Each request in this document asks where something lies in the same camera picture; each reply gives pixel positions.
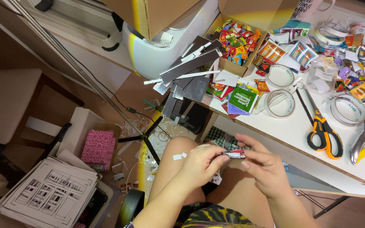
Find person's left hand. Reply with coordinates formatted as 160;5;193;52
176;144;231;192

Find person's right hand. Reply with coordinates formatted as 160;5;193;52
234;133;294;201

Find small red white packet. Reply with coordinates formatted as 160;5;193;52
223;149;246;159

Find person's left leg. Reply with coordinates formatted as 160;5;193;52
147;136;222;206

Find person's leg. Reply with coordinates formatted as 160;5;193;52
147;136;222;206
205;160;276;228

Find green checkered cloth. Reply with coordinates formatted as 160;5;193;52
204;126;252;151

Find person's right leg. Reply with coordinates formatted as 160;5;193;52
205;160;276;228

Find black box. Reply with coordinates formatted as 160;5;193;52
169;98;211;136

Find tie-dye shirt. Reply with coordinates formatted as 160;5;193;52
176;202;260;228

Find paper scraps litter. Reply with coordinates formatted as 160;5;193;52
110;108;178;195

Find black metal table legs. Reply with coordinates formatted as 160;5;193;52
295;189;351;220

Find orange black scissors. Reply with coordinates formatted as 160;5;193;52
294;82;344;160

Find green printed packet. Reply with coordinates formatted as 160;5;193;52
228;85;258;115

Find black chair armrest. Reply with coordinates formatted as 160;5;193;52
114;189;146;228

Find stack of colourful flat packets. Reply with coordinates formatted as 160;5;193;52
205;80;235;101

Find pile of grey card strips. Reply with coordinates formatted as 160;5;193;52
143;35;225;125

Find wide clear tape roll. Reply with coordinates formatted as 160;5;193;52
330;94;365;127

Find pink patterned box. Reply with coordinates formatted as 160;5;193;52
80;129;117;172

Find clear plastic bag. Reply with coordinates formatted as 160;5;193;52
305;56;340;99

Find orange printed packet sheet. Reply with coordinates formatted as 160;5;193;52
257;39;287;63

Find blue white printed packet sheet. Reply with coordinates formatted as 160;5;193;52
288;41;319;69

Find white rounded machine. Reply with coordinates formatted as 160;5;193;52
122;0;222;80

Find yellow snack packet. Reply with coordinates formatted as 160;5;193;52
349;80;365;101

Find white open box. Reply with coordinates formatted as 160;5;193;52
57;107;106;159

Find heap of tiny snack packets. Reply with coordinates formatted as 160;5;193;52
214;19;263;66

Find heap of paper scraps and prints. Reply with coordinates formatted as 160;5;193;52
309;16;365;111

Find black tripod stand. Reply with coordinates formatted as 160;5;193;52
0;0;174;166

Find white tape roll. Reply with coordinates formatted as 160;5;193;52
315;22;346;45

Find stack of printed white sheets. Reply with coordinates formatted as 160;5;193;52
0;156;100;228

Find open brown cardboard box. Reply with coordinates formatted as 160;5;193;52
204;0;300;78

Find large brown cardboard box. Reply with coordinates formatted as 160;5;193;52
102;0;202;41

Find pink mug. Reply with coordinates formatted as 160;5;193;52
291;0;336;18

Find beige cushioned chair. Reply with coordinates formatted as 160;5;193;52
0;68;85;147

